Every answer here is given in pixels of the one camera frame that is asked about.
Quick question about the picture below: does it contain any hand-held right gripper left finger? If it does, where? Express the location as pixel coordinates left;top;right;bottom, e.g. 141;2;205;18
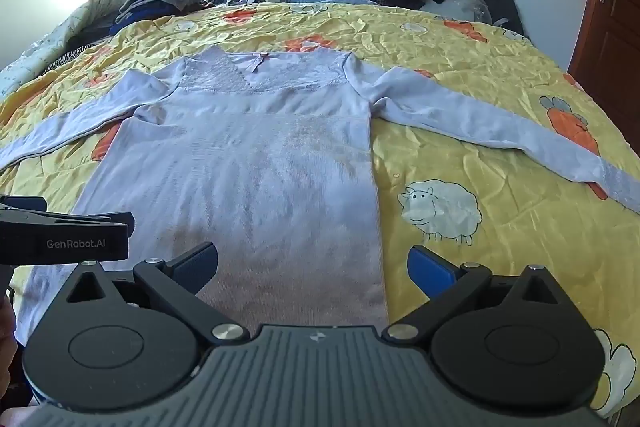
64;243;250;347

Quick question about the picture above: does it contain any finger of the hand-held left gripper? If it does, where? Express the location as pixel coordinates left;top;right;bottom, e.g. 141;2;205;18
0;195;136;239

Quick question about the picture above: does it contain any stack of folded dark clothes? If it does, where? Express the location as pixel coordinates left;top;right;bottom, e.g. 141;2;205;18
111;0;208;35

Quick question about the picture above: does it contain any brown wooden door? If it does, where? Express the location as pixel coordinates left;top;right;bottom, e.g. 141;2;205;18
567;0;640;118

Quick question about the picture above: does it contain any light purple long-sleeve top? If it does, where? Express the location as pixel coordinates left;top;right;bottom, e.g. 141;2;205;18
0;47;640;338

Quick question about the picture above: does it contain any black bag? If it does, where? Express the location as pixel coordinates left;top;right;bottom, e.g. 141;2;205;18
480;0;525;36

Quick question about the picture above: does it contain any white patterned quilt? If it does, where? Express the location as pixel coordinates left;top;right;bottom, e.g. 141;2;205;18
0;0;131;98

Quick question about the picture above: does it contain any yellow carrot and sheep quilt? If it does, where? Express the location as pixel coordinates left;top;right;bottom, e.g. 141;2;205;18
0;0;640;427

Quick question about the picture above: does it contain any black white striped cloth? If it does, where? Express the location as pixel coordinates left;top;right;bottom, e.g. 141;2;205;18
44;46;87;68

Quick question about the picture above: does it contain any clear plastic bag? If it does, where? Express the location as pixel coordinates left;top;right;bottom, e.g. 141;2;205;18
420;0;493;25

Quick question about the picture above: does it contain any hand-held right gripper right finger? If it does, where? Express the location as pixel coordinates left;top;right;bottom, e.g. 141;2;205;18
382;245;572;348

